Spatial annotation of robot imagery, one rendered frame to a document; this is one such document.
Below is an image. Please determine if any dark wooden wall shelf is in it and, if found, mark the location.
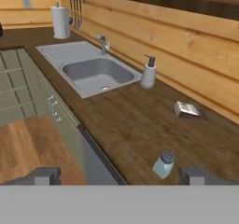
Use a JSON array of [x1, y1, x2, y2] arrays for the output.
[[113, 0, 239, 21]]

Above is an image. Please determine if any rail with hanging utensils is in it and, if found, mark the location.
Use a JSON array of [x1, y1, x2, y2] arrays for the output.
[[67, 0, 87, 30]]

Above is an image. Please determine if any wooden island top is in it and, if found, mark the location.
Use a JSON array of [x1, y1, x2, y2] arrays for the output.
[[0, 115, 88, 186]]

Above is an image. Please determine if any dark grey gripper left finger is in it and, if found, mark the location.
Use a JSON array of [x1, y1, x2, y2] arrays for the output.
[[2, 166, 62, 186]]

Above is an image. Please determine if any grey metal sink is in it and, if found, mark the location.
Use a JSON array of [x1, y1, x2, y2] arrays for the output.
[[35, 40, 143, 100]]

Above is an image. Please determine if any green cupboard run with handles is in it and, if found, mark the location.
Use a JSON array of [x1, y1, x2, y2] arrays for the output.
[[16, 48, 87, 173]]

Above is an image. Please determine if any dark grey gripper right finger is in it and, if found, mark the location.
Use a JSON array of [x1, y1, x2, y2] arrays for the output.
[[179, 166, 239, 186]]

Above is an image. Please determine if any grey dishwasher front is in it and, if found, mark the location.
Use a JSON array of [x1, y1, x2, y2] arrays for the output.
[[77, 123, 127, 186]]

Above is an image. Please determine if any white soap dispenser black pump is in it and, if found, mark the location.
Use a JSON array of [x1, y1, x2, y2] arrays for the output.
[[140, 54, 157, 90]]

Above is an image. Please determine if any grey metal tap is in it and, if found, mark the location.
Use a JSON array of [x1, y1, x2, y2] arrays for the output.
[[95, 35, 111, 56]]

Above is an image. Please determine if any grey wall socket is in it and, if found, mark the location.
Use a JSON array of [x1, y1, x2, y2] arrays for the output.
[[21, 0, 33, 9]]

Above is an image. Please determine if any glass shaker with grey lid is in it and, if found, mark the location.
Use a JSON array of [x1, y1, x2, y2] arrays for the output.
[[151, 149, 176, 180]]

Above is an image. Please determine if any white paper towel roll holder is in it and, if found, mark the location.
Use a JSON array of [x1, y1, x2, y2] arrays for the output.
[[49, 1, 74, 40]]

